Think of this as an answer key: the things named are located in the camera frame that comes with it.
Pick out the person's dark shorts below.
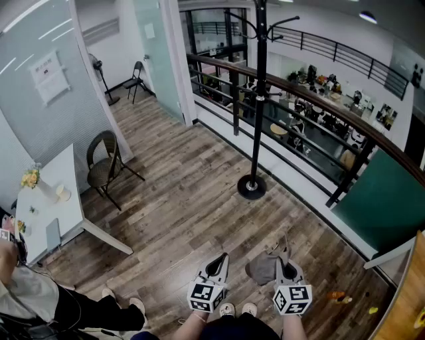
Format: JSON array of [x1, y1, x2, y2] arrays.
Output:
[[198, 311, 282, 340]]

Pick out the wooden-topped black railing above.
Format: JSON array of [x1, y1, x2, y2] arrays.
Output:
[[185, 52, 425, 209]]

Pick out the white table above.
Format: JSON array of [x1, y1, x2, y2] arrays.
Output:
[[15, 143, 134, 265]]

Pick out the wooden table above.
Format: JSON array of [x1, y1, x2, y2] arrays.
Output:
[[370, 228, 425, 340]]

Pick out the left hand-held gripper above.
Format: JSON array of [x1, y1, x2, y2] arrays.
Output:
[[187, 252, 230, 313]]

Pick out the person's left forearm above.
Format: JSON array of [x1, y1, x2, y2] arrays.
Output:
[[172, 310, 211, 340]]

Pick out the yellow flowers in vase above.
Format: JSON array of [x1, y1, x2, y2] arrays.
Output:
[[21, 162, 59, 203]]

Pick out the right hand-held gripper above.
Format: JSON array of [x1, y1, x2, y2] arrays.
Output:
[[272, 257, 313, 316]]

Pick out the black coat stand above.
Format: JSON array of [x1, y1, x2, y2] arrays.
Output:
[[224, 0, 301, 201]]

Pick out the person's right forearm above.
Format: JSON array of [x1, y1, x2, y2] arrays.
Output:
[[281, 313, 308, 340]]

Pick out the white wall notice holder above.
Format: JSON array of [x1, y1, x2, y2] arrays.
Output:
[[29, 50, 72, 106]]

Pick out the orange bottle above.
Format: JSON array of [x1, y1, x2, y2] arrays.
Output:
[[326, 291, 353, 305]]

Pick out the grey cap hat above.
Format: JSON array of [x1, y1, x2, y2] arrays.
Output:
[[244, 232, 293, 286]]

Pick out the black balcony railing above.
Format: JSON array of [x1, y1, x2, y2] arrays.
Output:
[[267, 25, 410, 101]]

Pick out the frosted glass door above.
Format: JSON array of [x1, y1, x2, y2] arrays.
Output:
[[132, 0, 185, 124]]

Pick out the round ceiling lamp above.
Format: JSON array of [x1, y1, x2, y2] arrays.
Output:
[[358, 11, 379, 25]]

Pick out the white cup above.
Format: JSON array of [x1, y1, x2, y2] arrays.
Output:
[[55, 183, 72, 203]]

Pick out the black folding chair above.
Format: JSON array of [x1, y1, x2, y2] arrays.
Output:
[[122, 60, 155, 105]]

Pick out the black standing fan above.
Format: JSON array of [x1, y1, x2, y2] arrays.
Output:
[[88, 52, 121, 106]]

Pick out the black wall decoration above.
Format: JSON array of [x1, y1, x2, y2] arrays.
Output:
[[410, 62, 425, 89]]

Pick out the green board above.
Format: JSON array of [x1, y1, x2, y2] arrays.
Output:
[[331, 147, 425, 255]]

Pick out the person's left shoe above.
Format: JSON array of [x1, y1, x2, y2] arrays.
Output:
[[218, 302, 236, 319]]

